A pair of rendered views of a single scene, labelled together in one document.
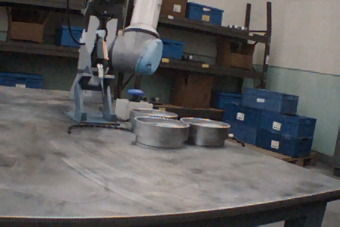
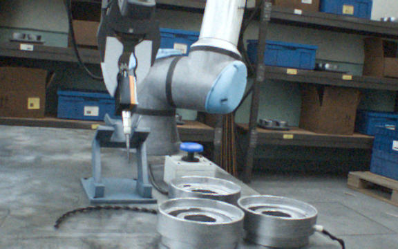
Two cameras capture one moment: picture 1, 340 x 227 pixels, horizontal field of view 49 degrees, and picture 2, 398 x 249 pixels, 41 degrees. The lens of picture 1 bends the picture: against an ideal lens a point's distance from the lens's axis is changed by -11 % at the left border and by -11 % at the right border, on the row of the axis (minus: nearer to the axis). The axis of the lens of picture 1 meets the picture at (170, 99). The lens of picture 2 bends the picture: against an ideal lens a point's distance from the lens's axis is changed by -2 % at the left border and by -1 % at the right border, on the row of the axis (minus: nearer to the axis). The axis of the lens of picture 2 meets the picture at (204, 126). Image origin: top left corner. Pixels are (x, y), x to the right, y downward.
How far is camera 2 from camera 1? 0.21 m
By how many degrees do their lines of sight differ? 12
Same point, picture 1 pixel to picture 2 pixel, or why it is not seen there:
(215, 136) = (287, 232)
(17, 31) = (82, 34)
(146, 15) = (220, 25)
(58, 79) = not seen: hidden behind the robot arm
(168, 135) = (203, 236)
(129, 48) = (195, 75)
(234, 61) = (390, 68)
